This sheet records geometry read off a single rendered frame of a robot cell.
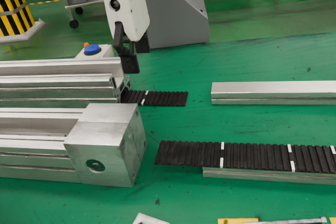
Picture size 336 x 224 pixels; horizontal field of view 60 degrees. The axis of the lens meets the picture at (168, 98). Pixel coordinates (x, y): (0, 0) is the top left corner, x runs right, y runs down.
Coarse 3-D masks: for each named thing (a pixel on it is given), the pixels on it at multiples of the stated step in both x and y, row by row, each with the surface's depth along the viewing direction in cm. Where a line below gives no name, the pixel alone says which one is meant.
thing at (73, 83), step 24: (0, 72) 73; (24, 72) 72; (48, 72) 70; (72, 72) 69; (96, 72) 68; (120, 72) 66; (0, 96) 68; (24, 96) 66; (48, 96) 65; (72, 96) 64; (96, 96) 62
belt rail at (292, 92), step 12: (216, 84) 62; (228, 84) 61; (240, 84) 61; (252, 84) 60; (264, 84) 59; (276, 84) 59; (288, 84) 58; (300, 84) 58; (312, 84) 57; (324, 84) 57; (216, 96) 60; (228, 96) 59; (240, 96) 59; (252, 96) 58; (264, 96) 58; (276, 96) 57; (288, 96) 57; (300, 96) 56; (312, 96) 56; (324, 96) 55
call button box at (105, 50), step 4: (104, 44) 80; (100, 48) 77; (104, 48) 78; (108, 48) 78; (80, 52) 78; (84, 52) 77; (96, 52) 76; (100, 52) 76; (104, 52) 76; (108, 52) 78; (112, 52) 80; (76, 56) 76; (80, 56) 76; (84, 56) 75; (88, 56) 75; (92, 56) 75; (96, 56) 74; (100, 56) 74; (104, 56) 75; (108, 56) 78; (112, 56) 80
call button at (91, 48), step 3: (87, 45) 78; (90, 45) 77; (93, 45) 77; (96, 45) 77; (84, 48) 76; (87, 48) 76; (90, 48) 76; (93, 48) 75; (96, 48) 76; (84, 51) 76; (87, 51) 75; (90, 51) 75; (93, 51) 75
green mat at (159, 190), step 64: (192, 64) 76; (256, 64) 72; (320, 64) 68; (192, 128) 56; (256, 128) 54; (320, 128) 51; (0, 192) 50; (64, 192) 48; (128, 192) 46; (192, 192) 44; (256, 192) 43; (320, 192) 41
